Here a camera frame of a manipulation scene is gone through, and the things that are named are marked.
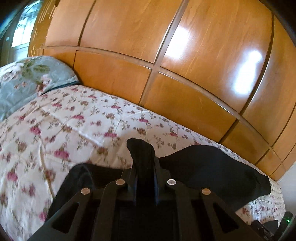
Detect light blue floral pillow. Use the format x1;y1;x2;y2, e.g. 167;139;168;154
1;56;80;121

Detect wooden panelled wardrobe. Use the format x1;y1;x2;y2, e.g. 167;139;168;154
28;1;295;180

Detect window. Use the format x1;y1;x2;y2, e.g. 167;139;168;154
1;1;44;66

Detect floral white bedspread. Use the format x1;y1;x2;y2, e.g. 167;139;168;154
1;85;285;240

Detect black pants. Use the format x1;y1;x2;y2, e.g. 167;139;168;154
37;138;271;240

